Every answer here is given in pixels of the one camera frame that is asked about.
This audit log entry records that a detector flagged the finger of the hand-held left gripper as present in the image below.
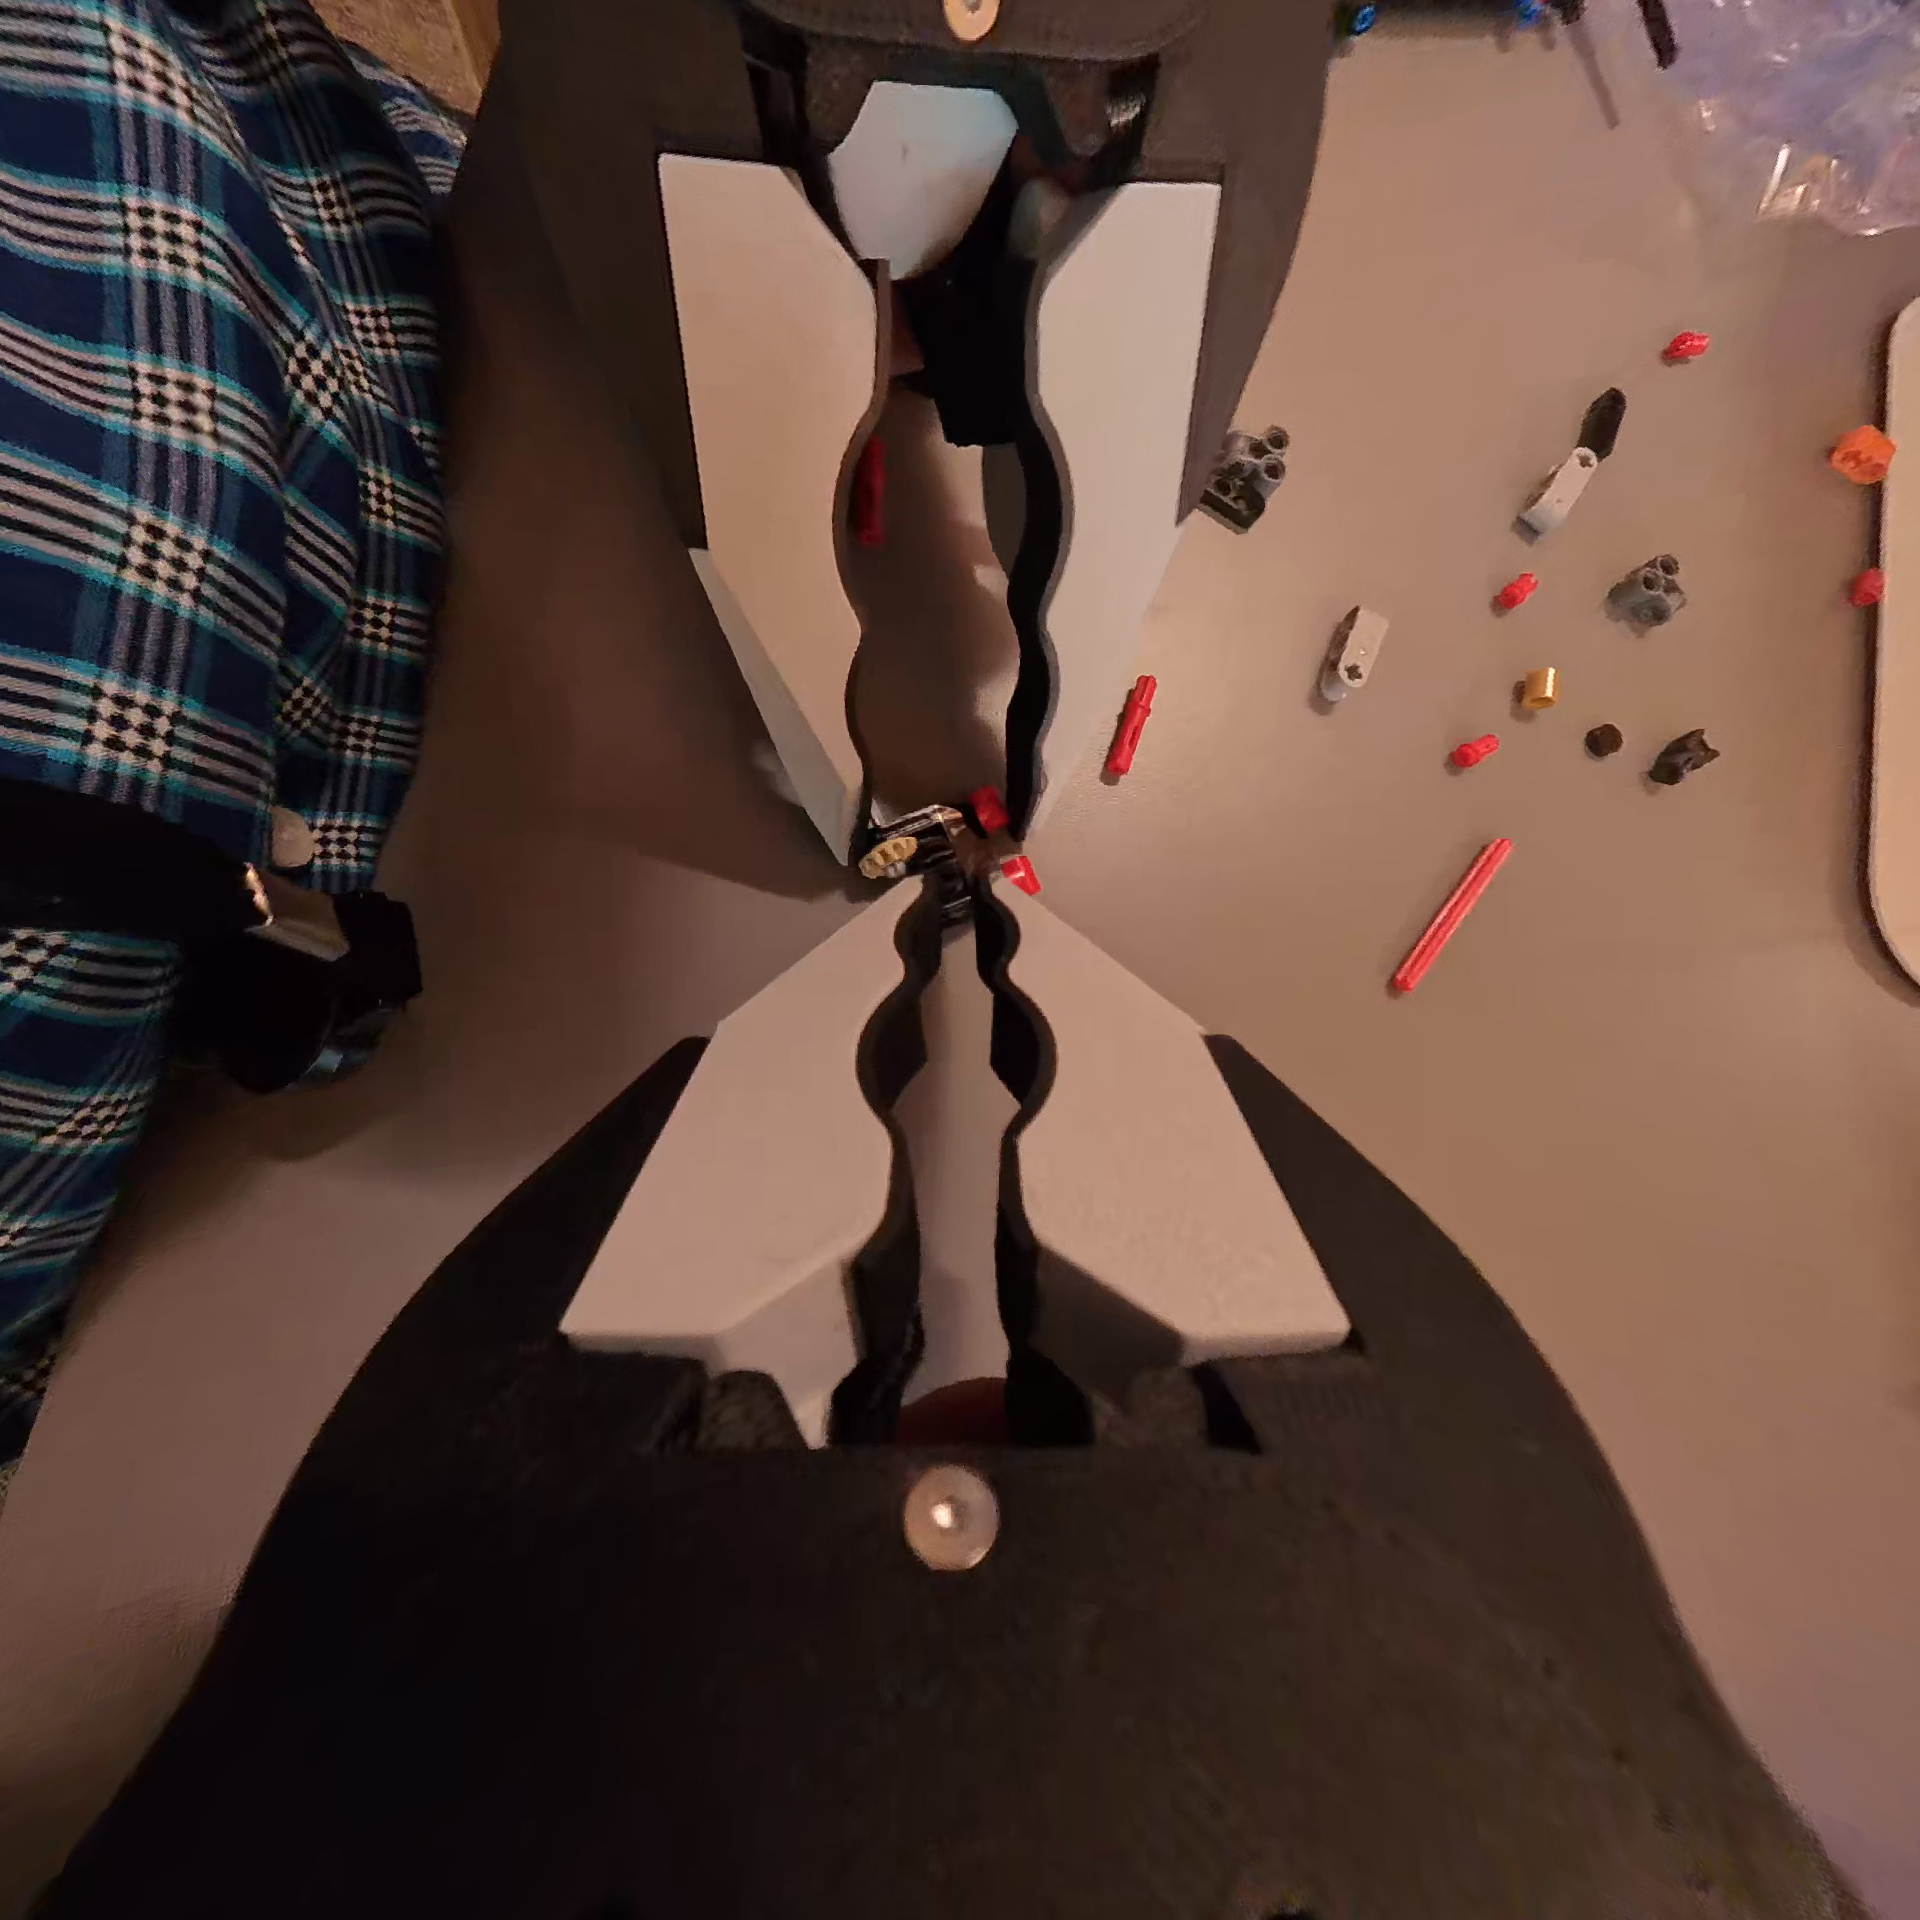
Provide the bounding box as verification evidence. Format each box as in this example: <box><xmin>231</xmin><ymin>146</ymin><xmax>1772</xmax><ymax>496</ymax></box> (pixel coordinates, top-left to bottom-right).
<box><xmin>656</xmin><ymin>150</ymin><xmax>887</xmax><ymax>870</ymax></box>
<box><xmin>1006</xmin><ymin>180</ymin><xmax>1226</xmax><ymax>842</ymax></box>

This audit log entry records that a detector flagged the light grey lego beam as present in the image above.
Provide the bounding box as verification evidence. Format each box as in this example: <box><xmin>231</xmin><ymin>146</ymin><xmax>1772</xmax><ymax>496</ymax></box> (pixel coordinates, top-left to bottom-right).
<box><xmin>1320</xmin><ymin>603</ymin><xmax>1392</xmax><ymax>708</ymax></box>
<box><xmin>1515</xmin><ymin>443</ymin><xmax>1601</xmax><ymax>539</ymax></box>

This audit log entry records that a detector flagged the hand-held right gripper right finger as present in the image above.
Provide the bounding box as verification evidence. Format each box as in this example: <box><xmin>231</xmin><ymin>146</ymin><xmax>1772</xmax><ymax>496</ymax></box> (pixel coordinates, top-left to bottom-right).
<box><xmin>972</xmin><ymin>894</ymin><xmax>1355</xmax><ymax>1409</ymax></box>

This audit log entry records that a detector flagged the clear plastic bag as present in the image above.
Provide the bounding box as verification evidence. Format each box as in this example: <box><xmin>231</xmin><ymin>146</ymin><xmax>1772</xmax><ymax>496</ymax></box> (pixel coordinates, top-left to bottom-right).
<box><xmin>1696</xmin><ymin>0</ymin><xmax>1920</xmax><ymax>243</ymax></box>

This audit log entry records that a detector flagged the black grey lego connector block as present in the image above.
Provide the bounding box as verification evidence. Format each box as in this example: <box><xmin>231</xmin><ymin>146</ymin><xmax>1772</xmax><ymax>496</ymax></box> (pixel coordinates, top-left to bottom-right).
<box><xmin>1195</xmin><ymin>425</ymin><xmax>1294</xmax><ymax>530</ymax></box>

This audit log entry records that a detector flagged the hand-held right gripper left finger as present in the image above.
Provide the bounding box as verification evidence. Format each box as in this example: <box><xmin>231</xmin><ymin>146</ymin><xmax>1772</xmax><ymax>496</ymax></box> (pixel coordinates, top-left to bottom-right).
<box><xmin>559</xmin><ymin>884</ymin><xmax>942</xmax><ymax>1409</ymax></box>

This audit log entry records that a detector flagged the person in plaid shirt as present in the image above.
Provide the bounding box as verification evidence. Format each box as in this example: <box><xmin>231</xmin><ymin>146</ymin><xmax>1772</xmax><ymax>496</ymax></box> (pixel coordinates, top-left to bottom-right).
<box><xmin>0</xmin><ymin>0</ymin><xmax>472</xmax><ymax>1478</ymax></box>

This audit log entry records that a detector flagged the black shoulder strap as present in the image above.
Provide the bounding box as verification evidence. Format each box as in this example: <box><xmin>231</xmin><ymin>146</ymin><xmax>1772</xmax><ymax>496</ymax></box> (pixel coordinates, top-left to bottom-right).
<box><xmin>0</xmin><ymin>780</ymin><xmax>426</xmax><ymax>1098</ymax></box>

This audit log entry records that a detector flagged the long red lego axle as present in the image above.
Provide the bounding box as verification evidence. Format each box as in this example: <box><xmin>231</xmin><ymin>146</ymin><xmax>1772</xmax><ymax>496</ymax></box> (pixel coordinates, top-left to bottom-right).
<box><xmin>1390</xmin><ymin>835</ymin><xmax>1515</xmax><ymax>996</ymax></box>

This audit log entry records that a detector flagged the small black lego assembly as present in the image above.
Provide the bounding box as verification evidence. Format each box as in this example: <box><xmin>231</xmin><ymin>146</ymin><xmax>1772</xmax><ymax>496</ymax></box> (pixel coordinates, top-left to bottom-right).
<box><xmin>852</xmin><ymin>784</ymin><xmax>1047</xmax><ymax>906</ymax></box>

